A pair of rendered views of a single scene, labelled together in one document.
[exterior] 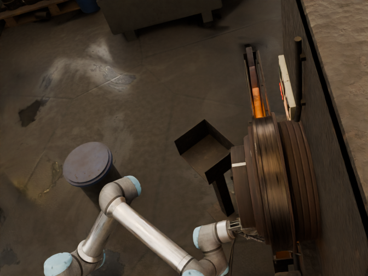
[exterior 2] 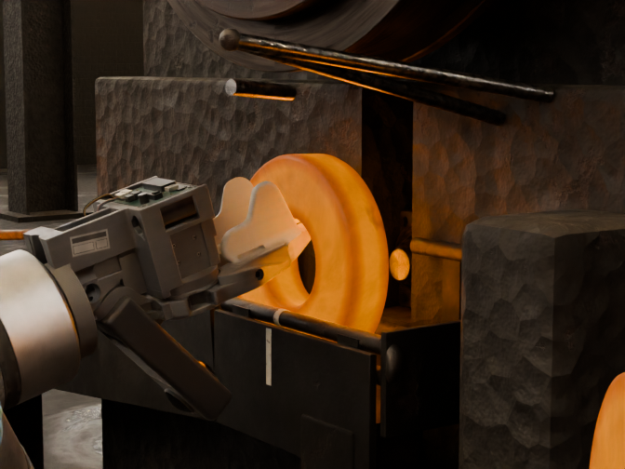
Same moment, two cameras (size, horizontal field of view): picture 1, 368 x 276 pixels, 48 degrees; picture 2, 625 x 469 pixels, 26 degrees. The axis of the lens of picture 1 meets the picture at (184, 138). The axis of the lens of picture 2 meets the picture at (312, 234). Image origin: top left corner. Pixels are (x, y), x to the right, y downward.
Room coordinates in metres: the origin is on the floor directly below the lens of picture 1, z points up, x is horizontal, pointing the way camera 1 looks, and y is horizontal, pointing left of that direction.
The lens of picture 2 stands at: (0.09, 0.52, 0.89)
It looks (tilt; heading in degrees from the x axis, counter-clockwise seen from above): 7 degrees down; 309
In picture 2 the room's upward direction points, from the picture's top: straight up
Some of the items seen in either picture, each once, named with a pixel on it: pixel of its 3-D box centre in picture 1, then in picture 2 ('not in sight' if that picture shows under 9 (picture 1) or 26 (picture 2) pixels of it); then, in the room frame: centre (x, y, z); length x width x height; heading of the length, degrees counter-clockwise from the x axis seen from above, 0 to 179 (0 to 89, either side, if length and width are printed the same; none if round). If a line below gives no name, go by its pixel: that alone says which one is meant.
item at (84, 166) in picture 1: (99, 179); not in sight; (1.66, 0.61, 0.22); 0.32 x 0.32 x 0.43
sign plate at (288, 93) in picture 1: (287, 96); not in sight; (0.98, -0.42, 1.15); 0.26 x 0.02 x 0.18; 164
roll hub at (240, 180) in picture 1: (242, 186); not in sight; (0.71, -0.13, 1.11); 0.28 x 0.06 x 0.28; 164
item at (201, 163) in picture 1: (217, 180); not in sight; (1.23, -0.08, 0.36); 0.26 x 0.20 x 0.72; 19
